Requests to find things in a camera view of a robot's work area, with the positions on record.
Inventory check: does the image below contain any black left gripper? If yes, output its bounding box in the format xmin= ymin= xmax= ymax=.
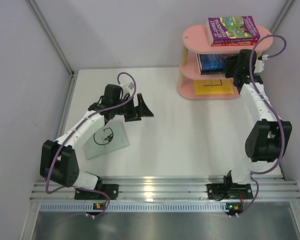
xmin=113 ymin=93 xmax=153 ymax=122

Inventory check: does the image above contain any red 13-Storey Treehouse book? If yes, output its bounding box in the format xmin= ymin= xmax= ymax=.
xmin=211 ymin=41 xmax=257 ymax=47

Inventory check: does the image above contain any blue Jane Eyre book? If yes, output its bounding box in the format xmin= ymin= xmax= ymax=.
xmin=196 ymin=53 xmax=238 ymax=73

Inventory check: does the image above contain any dark blue Nineteen Eighty-Four book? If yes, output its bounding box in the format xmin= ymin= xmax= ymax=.
xmin=200 ymin=71 xmax=224 ymax=75

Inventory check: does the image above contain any purple 117-Storey Treehouse book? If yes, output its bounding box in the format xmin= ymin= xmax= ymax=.
xmin=206 ymin=16 xmax=261 ymax=45

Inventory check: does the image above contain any yellow hangman book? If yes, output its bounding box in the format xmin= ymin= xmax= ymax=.
xmin=193 ymin=79 xmax=235 ymax=96

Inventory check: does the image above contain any grey-green file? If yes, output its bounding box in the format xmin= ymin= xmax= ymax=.
xmin=83 ymin=121 xmax=130 ymax=160

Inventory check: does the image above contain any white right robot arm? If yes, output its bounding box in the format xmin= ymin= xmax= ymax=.
xmin=223 ymin=49 xmax=292 ymax=199

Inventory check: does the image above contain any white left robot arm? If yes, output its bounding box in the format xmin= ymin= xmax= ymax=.
xmin=39 ymin=84 xmax=154 ymax=199

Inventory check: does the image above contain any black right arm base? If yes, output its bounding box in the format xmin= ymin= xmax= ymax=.
xmin=206 ymin=172 xmax=254 ymax=201

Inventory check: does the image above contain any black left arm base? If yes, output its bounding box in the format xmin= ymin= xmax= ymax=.
xmin=74 ymin=179 xmax=119 ymax=200

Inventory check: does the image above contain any pink three-tier shelf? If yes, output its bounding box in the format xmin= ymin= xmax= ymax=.
xmin=177 ymin=17 xmax=274 ymax=100

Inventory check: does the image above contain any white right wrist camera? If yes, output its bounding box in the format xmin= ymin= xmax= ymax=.
xmin=253 ymin=54 xmax=269 ymax=74

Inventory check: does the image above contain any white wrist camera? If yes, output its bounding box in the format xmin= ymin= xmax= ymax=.
xmin=253 ymin=54 xmax=269 ymax=74
xmin=119 ymin=82 xmax=135 ymax=92

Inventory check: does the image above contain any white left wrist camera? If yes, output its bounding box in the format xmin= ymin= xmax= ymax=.
xmin=119 ymin=82 xmax=135 ymax=92

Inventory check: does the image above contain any perforated grey cable duct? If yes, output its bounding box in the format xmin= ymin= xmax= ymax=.
xmin=40 ymin=202 xmax=241 ymax=213

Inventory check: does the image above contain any aluminium mounting rail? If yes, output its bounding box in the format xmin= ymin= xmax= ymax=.
xmin=29 ymin=175 xmax=300 ymax=201

